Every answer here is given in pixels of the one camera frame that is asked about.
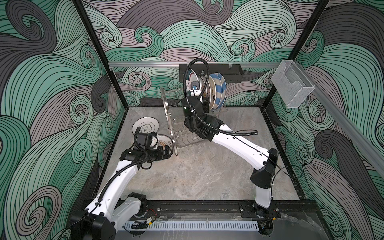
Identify black wall-mounted tray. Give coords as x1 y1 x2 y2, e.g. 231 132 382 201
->
191 64 244 83

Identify white plate red characters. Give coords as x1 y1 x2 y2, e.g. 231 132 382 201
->
198 76 211 100

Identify steel wire dish rack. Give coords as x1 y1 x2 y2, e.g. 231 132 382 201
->
159 86 229 157

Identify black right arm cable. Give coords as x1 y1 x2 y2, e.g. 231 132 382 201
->
182 57 259 136

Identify white plate green flower outline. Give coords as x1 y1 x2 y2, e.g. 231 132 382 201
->
132 117 160 134

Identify left white plate orange sunburst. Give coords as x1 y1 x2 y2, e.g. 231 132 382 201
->
157 134 174 150

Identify aluminium wall rail right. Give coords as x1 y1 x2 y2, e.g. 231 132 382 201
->
297 64 384 175

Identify white slotted cable duct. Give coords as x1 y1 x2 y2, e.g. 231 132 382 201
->
122 221 259 232

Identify aluminium wall rail back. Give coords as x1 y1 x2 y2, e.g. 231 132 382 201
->
108 61 280 68

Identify cream plate floral pattern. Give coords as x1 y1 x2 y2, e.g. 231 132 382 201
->
209 76 217 110

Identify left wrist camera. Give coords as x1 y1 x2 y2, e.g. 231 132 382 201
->
135 127 158 150

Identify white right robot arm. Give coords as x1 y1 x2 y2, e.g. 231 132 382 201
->
182 96 279 209

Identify clear plastic wall bin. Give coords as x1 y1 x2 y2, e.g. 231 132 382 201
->
271 60 315 109

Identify blue white striped plate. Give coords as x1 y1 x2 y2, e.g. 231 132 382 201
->
219 74 227 109
211 73 222 110

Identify aluminium wall rail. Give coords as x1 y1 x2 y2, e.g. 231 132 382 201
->
297 64 384 175
108 61 280 68

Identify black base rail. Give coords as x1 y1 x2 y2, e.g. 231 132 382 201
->
129 200 319 220

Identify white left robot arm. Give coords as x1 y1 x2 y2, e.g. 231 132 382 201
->
69 146 173 240

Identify white plate green red rim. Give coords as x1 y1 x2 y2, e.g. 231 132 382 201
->
186 69 199 91

